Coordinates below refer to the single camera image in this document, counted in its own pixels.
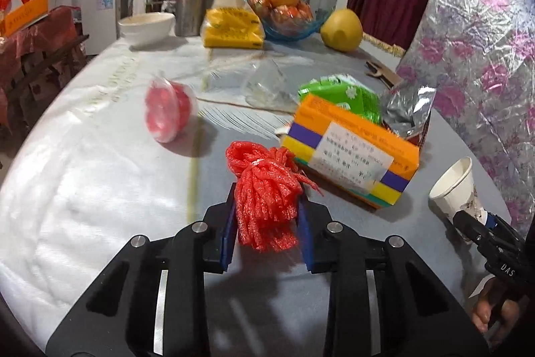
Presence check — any blue glass fruit bowl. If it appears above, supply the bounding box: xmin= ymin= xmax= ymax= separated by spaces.
xmin=246 ymin=0 xmax=335 ymax=42

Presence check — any orange striped medicine box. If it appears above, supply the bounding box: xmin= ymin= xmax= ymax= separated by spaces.
xmin=279 ymin=94 xmax=420 ymax=210

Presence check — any dark wooden rack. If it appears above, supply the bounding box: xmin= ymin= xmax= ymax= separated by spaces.
xmin=0 ymin=33 xmax=90 ymax=140

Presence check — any white paper cup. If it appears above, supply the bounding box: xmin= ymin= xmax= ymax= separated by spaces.
xmin=428 ymin=156 xmax=486 ymax=243

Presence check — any silver foil bag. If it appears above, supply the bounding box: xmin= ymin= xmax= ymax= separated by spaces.
xmin=382 ymin=86 xmax=437 ymax=151

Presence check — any clear bag with red contents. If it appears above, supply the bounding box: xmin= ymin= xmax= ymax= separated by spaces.
xmin=144 ymin=76 xmax=198 ymax=144

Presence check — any clear plastic cup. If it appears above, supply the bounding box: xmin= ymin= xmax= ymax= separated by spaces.
xmin=244 ymin=58 xmax=302 ymax=111

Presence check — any person's right hand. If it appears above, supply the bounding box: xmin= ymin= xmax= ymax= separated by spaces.
xmin=472 ymin=279 xmax=521 ymax=335

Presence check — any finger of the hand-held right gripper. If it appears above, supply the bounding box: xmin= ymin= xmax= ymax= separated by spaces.
xmin=486 ymin=212 xmax=531 ymax=269
xmin=453 ymin=210 xmax=529 ymax=291

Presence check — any yellow food packet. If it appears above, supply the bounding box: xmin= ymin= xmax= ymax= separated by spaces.
xmin=203 ymin=0 xmax=266 ymax=49

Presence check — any orange sign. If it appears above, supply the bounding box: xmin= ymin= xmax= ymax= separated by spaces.
xmin=3 ymin=0 xmax=50 ymax=36

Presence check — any yellow pomelo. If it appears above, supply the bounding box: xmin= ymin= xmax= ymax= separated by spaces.
xmin=320 ymin=8 xmax=363 ymax=52

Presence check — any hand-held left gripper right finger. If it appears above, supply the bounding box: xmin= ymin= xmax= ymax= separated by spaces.
xmin=296 ymin=198 xmax=490 ymax=357

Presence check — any floral foil sheet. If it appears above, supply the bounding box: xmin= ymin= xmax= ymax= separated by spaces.
xmin=395 ymin=0 xmax=535 ymax=241

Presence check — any red foam fruit net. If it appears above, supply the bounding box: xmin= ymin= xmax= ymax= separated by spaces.
xmin=226 ymin=141 xmax=324 ymax=253

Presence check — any red plastic cover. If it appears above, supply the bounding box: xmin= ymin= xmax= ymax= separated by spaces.
xmin=0 ymin=5 xmax=90 ymax=132

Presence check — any feather print tablecloth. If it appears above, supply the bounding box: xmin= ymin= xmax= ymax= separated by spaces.
xmin=0 ymin=35 xmax=513 ymax=357

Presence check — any green snack packet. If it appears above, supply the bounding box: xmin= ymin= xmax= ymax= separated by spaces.
xmin=298 ymin=75 xmax=383 ymax=127

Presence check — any white ceramic bowl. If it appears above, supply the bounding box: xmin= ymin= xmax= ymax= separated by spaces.
xmin=118 ymin=12 xmax=176 ymax=47

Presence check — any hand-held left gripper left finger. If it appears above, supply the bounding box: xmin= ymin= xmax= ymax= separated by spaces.
xmin=45 ymin=183 xmax=238 ymax=357

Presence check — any brown cardboard piece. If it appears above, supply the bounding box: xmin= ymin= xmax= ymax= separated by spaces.
xmin=364 ymin=59 xmax=404 ymax=90

